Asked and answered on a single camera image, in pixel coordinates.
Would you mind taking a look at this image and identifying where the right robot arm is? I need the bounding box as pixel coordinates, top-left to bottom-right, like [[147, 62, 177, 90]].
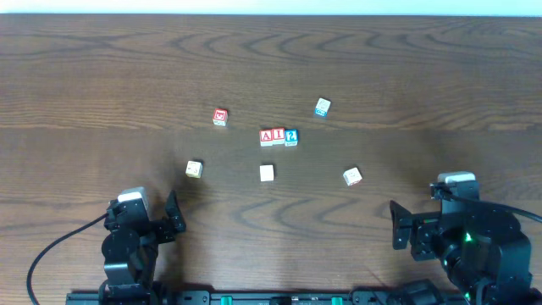
[[390, 180, 541, 304]]

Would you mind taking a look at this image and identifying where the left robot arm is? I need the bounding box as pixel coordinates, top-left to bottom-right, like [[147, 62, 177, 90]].
[[99, 186, 186, 304]]

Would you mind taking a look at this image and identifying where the red picture block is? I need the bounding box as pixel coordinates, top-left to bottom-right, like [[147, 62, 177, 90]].
[[213, 108, 228, 126]]

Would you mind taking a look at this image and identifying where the red letter A block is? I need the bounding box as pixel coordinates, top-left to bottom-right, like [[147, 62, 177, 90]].
[[259, 129, 274, 147]]

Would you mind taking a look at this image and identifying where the plain white centre block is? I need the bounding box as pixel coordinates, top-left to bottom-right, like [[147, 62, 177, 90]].
[[259, 164, 274, 182]]

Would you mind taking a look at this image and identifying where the left black cable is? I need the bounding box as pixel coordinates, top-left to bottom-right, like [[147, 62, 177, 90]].
[[25, 213, 110, 305]]

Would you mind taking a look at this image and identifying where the red letter I block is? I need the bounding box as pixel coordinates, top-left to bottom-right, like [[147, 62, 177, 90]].
[[272, 127, 285, 145]]

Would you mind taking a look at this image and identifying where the yellow-edged picture block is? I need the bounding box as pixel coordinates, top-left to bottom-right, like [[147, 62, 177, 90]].
[[185, 160, 203, 179]]

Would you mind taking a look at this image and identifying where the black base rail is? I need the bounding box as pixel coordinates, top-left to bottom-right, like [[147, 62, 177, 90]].
[[65, 280, 468, 305]]

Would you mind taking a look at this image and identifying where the blue and white block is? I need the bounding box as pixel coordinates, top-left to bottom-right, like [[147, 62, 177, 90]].
[[314, 97, 331, 117]]

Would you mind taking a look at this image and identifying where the white block red side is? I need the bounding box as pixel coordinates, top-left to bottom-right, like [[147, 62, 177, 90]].
[[343, 167, 362, 186]]

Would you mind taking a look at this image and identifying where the blue number 2 block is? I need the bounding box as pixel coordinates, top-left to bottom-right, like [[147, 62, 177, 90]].
[[285, 130, 299, 147]]

